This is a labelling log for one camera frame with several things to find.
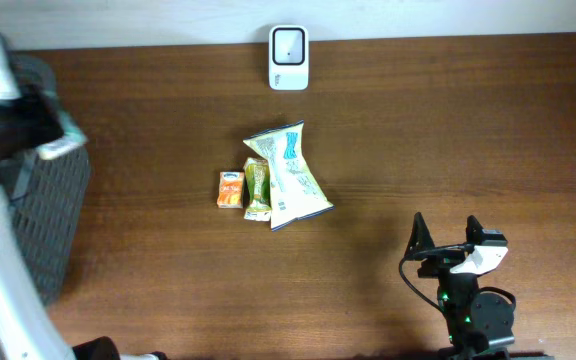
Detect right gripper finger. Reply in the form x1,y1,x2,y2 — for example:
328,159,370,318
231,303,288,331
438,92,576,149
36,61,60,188
405,212,435,257
466,215,485,245

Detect green yellow snack packet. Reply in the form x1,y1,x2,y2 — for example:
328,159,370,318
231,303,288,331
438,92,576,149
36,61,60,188
244,158,272,222

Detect orange tissue pack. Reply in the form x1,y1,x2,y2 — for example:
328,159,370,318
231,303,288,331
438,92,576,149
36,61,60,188
216,172,245,209

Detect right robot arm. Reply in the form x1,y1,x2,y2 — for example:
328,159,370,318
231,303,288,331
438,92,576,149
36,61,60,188
398,213,516,359

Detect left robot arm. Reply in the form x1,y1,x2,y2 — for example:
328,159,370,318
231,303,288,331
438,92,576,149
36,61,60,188
0,34,120,359

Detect white barcode scanner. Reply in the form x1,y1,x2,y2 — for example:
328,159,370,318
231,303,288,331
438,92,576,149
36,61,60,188
268,24,310,91

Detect dark grey plastic basket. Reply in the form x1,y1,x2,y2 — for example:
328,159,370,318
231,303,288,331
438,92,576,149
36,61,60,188
0,55,91,305

